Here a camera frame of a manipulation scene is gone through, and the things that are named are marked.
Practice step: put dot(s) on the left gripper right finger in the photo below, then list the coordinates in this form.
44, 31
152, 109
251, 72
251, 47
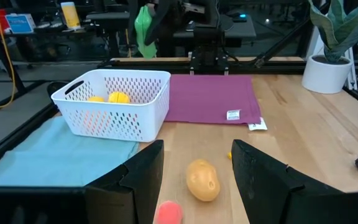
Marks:
269, 193

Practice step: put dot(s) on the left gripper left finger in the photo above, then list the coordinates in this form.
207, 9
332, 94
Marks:
129, 193

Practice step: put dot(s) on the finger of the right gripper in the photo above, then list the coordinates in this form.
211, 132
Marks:
133, 15
162, 18

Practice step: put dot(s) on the green toy vegetable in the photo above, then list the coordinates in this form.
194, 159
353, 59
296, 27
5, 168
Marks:
144, 34

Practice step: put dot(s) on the pink toy peach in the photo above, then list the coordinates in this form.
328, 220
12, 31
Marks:
169, 214

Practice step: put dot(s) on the tan toy potato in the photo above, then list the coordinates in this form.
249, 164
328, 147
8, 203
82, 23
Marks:
202, 180

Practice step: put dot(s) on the yellow toy pepper green stem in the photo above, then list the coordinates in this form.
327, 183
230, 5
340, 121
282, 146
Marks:
119, 97

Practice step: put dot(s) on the yellow toy lemon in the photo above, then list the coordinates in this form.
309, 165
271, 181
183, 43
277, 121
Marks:
96, 99

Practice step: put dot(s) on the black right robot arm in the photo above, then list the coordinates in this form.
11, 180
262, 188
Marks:
208, 37

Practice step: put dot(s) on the yellow canister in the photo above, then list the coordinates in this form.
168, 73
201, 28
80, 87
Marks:
70, 14

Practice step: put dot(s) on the white paper label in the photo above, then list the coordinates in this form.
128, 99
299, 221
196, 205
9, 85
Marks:
257, 125

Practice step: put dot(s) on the white perforated plastic basket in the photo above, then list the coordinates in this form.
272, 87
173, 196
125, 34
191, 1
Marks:
120, 121

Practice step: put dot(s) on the light blue cloth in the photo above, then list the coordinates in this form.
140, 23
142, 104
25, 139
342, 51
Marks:
57, 158

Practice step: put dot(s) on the black desk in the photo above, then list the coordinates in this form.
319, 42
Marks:
241, 31

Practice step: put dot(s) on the white cloth tag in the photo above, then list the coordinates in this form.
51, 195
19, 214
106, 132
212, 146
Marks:
233, 114

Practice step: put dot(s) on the purple cloth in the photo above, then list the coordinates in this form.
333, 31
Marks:
210, 99

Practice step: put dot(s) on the blue and white box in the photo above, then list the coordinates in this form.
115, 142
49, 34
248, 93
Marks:
20, 23

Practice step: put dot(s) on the artificial green plant white pot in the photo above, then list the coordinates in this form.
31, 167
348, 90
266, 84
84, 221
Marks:
326, 74

